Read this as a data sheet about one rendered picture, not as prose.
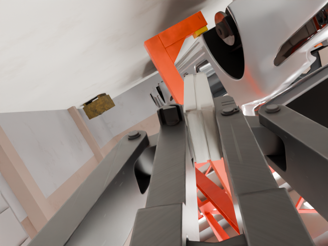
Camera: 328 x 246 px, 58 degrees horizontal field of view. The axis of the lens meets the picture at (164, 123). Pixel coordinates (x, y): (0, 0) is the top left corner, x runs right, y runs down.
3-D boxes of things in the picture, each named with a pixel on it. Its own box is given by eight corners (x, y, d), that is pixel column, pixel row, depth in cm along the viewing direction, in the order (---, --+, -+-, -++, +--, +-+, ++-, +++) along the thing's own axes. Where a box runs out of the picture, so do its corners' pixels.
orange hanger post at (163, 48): (197, 15, 323) (300, 205, 343) (143, 45, 318) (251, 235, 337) (200, 10, 307) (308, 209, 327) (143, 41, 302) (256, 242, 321)
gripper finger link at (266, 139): (219, 134, 13) (292, 122, 12) (210, 97, 17) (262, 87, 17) (225, 164, 13) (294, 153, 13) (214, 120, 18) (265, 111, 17)
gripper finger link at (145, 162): (194, 170, 13) (130, 180, 14) (191, 125, 18) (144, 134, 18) (187, 141, 13) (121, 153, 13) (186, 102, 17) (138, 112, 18)
